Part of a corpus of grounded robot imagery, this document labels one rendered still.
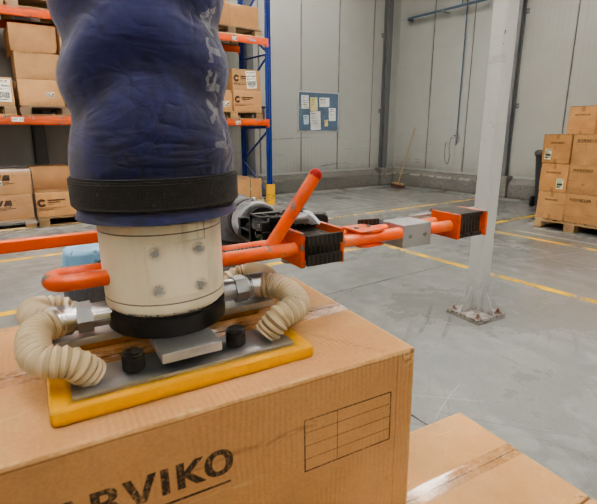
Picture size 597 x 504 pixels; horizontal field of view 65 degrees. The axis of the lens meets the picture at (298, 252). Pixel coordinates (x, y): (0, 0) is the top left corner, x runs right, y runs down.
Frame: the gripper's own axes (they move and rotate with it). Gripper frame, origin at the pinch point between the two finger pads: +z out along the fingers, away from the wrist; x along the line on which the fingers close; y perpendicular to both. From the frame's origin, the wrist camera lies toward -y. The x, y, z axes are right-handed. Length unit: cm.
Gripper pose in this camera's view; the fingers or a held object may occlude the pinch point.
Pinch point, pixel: (319, 241)
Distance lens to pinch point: 81.3
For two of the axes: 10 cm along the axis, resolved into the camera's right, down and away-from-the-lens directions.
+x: 0.0, -9.7, -2.5
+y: -8.7, 1.2, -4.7
